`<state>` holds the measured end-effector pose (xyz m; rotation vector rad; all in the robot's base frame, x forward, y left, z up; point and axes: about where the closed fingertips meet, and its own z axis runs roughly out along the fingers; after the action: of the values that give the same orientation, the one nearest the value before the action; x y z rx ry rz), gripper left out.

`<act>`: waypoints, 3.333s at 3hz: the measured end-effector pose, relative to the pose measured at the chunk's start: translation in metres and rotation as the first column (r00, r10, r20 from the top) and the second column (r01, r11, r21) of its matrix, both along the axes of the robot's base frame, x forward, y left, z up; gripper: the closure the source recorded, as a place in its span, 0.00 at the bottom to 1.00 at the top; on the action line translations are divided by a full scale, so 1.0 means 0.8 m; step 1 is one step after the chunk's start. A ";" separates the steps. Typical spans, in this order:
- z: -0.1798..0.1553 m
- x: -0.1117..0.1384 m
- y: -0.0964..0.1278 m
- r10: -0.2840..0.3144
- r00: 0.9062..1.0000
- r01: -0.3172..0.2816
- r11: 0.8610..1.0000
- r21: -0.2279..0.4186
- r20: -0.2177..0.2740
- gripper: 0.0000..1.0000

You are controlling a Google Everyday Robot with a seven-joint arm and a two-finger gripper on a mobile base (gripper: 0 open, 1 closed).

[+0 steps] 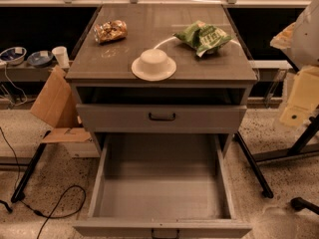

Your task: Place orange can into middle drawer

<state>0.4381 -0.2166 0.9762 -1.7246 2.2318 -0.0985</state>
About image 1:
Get orange can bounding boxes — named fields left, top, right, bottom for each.
left=94, top=20, right=128, bottom=44

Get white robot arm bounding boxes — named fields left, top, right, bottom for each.
left=270, top=0, right=319, bottom=127

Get grey drawer cabinet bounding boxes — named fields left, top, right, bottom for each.
left=67, top=4, right=256, bottom=149

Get open grey middle drawer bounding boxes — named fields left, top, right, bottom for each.
left=74, top=133, right=251, bottom=239

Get black right table leg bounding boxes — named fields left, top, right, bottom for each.
left=235, top=131, right=273, bottom=198

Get black table leg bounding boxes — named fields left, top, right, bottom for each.
left=235, top=131, right=273, bottom=198
left=11, top=142, right=46, bottom=203

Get black chair base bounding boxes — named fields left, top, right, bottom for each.
left=290, top=197, right=319, bottom=215

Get green chip bag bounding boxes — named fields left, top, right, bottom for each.
left=173, top=21, right=231, bottom=58

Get white upside-down bowl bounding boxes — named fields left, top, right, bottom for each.
left=132, top=49, right=176, bottom=82

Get white paper cup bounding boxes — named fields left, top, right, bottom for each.
left=52, top=46, right=70, bottom=69

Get brown cardboard box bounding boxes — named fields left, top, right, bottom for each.
left=31, top=66, right=91, bottom=143

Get blue bowl right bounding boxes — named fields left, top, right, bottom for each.
left=27, top=51, right=53, bottom=68

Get black left table leg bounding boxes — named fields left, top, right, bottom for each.
left=11, top=142, right=46, bottom=203

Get white cable left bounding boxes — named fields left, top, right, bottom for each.
left=0, top=61, right=29, bottom=107

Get black floor cable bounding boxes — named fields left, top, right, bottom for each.
left=0, top=126, right=87, bottom=239

